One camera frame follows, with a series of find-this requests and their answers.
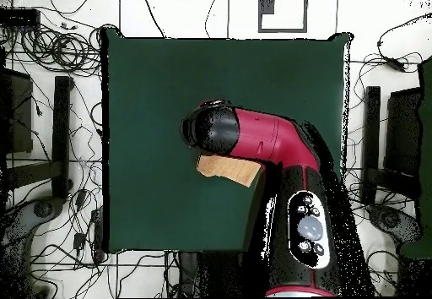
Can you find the orange terry towel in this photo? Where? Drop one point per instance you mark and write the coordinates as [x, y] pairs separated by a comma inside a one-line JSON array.
[[233, 170]]

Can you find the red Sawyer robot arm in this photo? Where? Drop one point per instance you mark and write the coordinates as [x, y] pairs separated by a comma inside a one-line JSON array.
[[263, 133]]

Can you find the dark green table cloth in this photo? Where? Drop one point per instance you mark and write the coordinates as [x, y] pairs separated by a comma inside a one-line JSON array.
[[152, 109]]

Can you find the black power adapter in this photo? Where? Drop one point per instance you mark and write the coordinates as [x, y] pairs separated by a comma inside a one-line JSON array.
[[81, 197], [79, 241]]

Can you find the black power strip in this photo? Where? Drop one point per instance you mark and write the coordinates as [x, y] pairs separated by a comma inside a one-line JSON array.
[[98, 234]]

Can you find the black box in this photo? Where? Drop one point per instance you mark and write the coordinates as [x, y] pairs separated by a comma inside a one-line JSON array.
[[18, 116], [405, 126]]

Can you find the dark green fabric sheet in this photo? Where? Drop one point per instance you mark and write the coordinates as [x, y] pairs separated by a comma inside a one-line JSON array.
[[426, 143]]

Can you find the grey square floor frame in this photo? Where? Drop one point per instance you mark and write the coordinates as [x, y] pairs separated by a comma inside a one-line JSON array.
[[266, 5]]

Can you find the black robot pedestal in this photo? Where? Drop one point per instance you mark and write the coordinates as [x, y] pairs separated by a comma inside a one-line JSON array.
[[216, 275]]

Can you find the black network switch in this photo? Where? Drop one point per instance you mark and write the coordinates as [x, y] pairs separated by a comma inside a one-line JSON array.
[[18, 18]]

